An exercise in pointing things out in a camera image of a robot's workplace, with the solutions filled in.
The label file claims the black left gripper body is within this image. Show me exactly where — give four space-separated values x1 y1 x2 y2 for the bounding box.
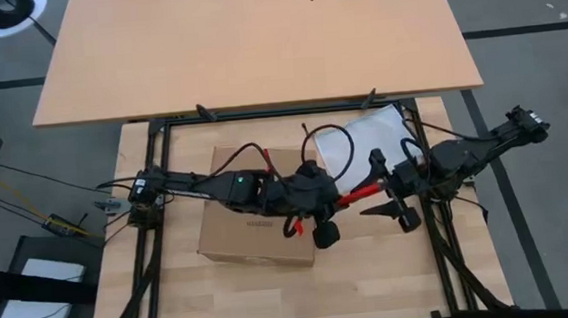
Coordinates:
270 174 340 254

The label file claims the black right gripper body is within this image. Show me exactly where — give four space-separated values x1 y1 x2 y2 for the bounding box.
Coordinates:
387 161 435 234

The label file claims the white mesh zip pouch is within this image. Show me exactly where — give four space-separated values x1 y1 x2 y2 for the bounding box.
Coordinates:
312 101 425 198

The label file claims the brown cardboard box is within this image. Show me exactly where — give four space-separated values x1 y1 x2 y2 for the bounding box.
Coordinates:
190 139 329 275

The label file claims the black clamp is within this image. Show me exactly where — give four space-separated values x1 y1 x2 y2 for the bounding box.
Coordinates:
195 101 220 124
358 87 380 112

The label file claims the light wooden desk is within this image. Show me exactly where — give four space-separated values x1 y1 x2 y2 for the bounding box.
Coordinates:
24 0 485 128

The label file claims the black electronics hub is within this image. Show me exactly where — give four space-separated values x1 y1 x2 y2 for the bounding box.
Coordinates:
40 210 93 242

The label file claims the black side table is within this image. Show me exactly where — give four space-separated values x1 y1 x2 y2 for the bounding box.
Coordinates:
0 229 112 318

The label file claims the black horizontal bar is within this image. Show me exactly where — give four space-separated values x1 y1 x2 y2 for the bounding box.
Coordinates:
0 256 100 311

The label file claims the white flat box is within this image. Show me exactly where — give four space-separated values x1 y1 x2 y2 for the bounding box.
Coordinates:
0 253 90 318

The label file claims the black tower column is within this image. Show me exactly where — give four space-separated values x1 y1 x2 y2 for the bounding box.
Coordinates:
0 0 38 29

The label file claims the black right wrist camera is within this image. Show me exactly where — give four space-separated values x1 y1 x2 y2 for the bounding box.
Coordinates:
367 147 390 177

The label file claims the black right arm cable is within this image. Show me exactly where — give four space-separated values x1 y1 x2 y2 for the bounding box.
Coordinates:
398 114 471 172

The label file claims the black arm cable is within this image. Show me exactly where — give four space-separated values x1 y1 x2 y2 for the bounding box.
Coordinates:
398 114 471 172
196 121 361 245

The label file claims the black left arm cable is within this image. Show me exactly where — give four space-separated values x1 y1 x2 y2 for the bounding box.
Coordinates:
196 121 361 245

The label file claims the black aluminium frame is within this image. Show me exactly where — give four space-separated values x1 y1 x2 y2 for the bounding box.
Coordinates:
48 86 568 318

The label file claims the grey metal bracket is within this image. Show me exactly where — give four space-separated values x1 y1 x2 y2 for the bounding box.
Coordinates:
93 197 132 217

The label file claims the thin black floor cable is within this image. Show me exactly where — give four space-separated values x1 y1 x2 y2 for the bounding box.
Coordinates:
0 151 140 201

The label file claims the yellow cable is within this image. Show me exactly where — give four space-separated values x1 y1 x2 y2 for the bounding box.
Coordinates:
0 170 93 245

